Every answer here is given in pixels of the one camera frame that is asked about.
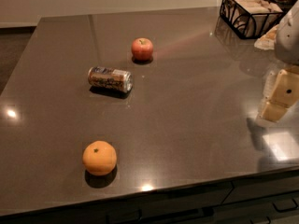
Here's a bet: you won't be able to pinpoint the orange fruit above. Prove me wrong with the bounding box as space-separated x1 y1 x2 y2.
82 141 117 176

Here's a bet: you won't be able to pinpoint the black drawer handle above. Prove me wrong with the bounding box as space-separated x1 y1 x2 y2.
273 199 299 213

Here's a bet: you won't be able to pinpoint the red apple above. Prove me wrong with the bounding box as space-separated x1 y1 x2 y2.
131 37 153 62

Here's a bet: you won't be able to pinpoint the white packets in basket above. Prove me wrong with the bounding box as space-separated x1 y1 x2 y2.
228 0 283 38

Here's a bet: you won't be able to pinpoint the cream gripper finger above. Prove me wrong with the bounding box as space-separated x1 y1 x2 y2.
260 68 299 122
254 25 278 50

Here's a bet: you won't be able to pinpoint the orange soda can lying sideways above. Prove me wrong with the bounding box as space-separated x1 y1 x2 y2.
88 66 133 93

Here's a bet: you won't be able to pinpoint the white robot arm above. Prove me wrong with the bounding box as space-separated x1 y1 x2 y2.
256 1 299 127

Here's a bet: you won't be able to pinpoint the black wire basket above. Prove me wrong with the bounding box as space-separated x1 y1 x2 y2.
219 0 286 40

